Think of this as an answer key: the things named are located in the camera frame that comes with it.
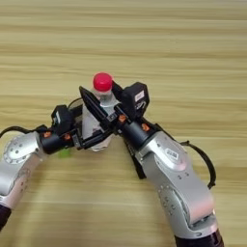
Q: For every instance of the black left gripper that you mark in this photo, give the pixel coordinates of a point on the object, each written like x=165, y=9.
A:
x=56, y=141

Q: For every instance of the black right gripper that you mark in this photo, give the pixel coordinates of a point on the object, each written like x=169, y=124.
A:
x=135, y=133

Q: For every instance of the clear bottle with red cap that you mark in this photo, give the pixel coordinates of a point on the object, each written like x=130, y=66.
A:
x=103, y=96

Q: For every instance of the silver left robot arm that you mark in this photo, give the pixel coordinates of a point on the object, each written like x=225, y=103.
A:
x=19, y=160

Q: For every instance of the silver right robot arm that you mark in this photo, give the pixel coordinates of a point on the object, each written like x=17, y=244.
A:
x=177, y=183

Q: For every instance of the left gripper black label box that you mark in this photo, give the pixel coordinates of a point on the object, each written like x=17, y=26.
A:
x=61, y=119

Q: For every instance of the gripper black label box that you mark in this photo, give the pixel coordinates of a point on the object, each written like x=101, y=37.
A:
x=61, y=119
x=135, y=99

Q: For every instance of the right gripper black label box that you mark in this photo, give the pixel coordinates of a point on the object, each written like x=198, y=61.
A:
x=135, y=99

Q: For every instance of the green rectangular block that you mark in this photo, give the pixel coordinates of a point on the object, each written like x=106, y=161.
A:
x=64, y=153

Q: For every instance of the black marker pen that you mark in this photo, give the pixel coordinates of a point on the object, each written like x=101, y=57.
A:
x=139, y=170

